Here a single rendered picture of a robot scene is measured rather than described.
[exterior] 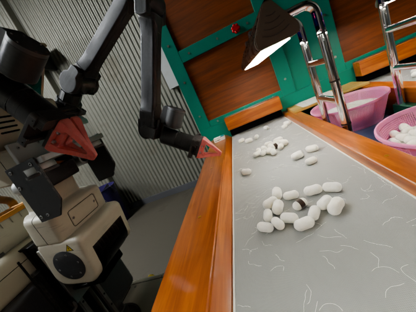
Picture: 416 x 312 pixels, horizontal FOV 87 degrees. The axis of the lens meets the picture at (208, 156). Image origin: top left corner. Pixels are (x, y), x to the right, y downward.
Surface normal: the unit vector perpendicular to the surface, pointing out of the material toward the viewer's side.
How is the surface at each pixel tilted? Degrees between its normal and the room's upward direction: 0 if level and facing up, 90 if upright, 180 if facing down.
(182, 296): 0
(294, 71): 90
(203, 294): 0
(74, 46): 90
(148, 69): 82
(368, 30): 90
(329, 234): 0
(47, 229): 90
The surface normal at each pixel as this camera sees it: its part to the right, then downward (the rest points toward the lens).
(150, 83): -0.27, 0.22
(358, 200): -0.40, -0.88
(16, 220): 0.92, -0.31
